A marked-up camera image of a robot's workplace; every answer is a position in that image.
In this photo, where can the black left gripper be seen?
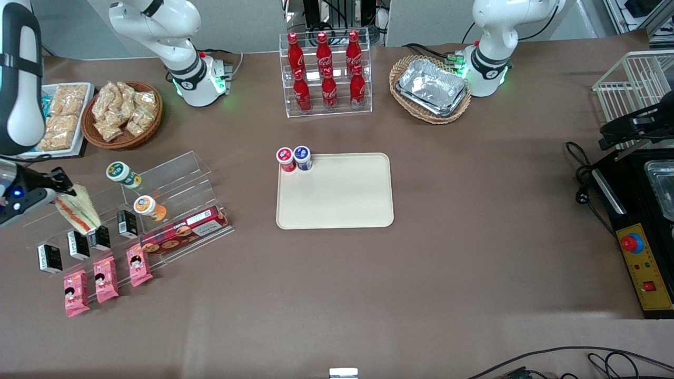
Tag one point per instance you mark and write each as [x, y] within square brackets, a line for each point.
[636, 124]

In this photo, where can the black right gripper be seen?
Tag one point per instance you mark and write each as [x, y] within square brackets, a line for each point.
[43, 181]

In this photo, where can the triangle sandwich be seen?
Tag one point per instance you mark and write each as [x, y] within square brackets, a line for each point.
[79, 210]

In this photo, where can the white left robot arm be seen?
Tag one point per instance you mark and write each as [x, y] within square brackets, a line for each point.
[495, 58]

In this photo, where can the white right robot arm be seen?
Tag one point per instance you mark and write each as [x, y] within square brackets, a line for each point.
[179, 31]

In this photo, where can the white rectangular snack tray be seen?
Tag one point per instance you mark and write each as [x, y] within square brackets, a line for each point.
[84, 121]

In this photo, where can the aluminium foil tray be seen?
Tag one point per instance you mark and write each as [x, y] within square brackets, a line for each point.
[432, 81]
[447, 111]

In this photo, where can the cream plastic tray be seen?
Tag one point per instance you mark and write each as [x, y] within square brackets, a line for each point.
[347, 200]

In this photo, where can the clear bag of crackers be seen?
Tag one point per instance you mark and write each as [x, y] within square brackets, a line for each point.
[70, 99]
[60, 125]
[52, 142]

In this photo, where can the green lid cup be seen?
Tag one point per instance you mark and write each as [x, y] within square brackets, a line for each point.
[122, 173]

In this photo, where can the small black carton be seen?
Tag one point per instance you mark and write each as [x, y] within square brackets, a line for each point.
[127, 223]
[101, 239]
[78, 246]
[50, 259]

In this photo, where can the clear bag of snacks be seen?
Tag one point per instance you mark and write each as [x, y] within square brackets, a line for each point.
[126, 97]
[147, 100]
[104, 102]
[108, 130]
[139, 122]

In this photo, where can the black food warmer appliance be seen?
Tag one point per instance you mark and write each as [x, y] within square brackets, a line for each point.
[632, 202]

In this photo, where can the wicker basket with snack bags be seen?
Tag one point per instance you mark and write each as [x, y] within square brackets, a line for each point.
[124, 142]

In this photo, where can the blue snack packet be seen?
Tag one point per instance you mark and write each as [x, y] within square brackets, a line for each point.
[46, 104]

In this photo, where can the orange lid cup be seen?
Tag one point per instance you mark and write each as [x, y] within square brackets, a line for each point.
[148, 207]

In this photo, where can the pink snack packet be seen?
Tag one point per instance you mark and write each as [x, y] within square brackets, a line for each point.
[139, 267]
[106, 280]
[76, 293]

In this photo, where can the clear acrylic tiered stand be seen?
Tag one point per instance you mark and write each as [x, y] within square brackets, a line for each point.
[184, 173]

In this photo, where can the red cookie box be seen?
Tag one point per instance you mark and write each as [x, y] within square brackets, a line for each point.
[184, 230]

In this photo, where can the wicker basket with foil trays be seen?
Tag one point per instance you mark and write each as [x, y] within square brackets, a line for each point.
[421, 117]

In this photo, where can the red lid cup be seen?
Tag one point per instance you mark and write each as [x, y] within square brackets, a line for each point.
[286, 158]

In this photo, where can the blue lid cup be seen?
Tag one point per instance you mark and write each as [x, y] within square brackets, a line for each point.
[303, 157]

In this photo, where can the red cola bottle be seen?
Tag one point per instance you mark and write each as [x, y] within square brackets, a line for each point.
[357, 90]
[353, 50]
[329, 93]
[294, 52]
[323, 51]
[302, 95]

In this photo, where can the small dark device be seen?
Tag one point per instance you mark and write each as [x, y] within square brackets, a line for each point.
[521, 374]

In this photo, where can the clear acrylic bottle rack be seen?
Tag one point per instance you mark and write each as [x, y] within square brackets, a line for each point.
[326, 113]

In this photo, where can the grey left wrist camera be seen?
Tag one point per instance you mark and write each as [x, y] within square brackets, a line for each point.
[642, 125]

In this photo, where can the aluminium frame shelf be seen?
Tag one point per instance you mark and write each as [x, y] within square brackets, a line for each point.
[637, 13]

